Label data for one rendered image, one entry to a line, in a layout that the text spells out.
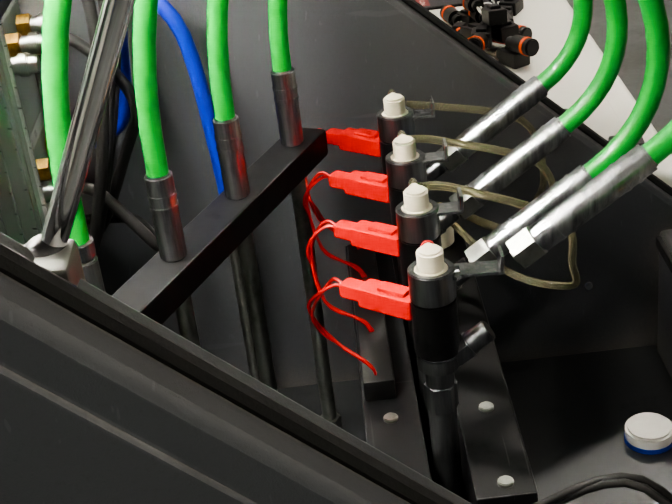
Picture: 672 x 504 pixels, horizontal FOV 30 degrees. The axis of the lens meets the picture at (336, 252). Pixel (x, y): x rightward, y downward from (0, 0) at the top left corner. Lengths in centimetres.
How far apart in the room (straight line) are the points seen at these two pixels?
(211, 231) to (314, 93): 22
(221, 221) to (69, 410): 51
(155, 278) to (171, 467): 44
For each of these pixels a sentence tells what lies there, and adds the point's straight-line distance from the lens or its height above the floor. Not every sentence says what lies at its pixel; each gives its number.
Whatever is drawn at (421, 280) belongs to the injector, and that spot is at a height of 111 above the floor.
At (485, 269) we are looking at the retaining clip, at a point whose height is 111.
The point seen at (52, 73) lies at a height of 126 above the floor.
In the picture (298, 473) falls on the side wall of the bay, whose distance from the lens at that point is 37.
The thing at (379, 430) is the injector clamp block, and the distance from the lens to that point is 84.
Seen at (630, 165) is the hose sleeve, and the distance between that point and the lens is 72.
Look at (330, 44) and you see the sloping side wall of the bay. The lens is 101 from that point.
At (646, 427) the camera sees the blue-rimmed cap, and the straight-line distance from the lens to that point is 105.
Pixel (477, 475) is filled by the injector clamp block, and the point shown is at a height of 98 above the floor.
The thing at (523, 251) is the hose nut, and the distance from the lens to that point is 73.
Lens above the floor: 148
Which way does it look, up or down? 29 degrees down
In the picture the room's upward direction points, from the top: 7 degrees counter-clockwise
